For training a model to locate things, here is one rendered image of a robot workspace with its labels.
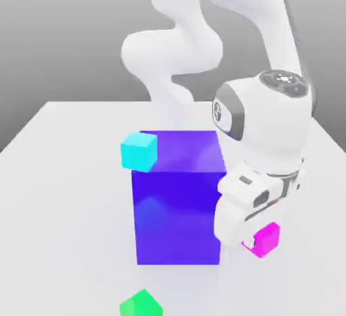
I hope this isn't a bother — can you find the large blue box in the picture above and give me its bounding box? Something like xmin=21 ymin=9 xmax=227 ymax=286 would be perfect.
xmin=131 ymin=130 xmax=227 ymax=266

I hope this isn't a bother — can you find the small cyan cube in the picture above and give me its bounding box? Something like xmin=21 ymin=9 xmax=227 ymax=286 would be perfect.
xmin=120 ymin=132 xmax=158 ymax=174

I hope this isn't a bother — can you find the small magenta cube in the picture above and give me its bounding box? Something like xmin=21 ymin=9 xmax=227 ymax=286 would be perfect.
xmin=241 ymin=221 xmax=281 ymax=259

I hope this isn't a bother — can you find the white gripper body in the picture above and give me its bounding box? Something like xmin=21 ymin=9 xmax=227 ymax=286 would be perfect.
xmin=213 ymin=194 xmax=274 ymax=249

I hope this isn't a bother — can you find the small green cube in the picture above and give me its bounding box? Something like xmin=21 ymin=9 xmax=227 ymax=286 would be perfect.
xmin=119 ymin=288 xmax=164 ymax=316

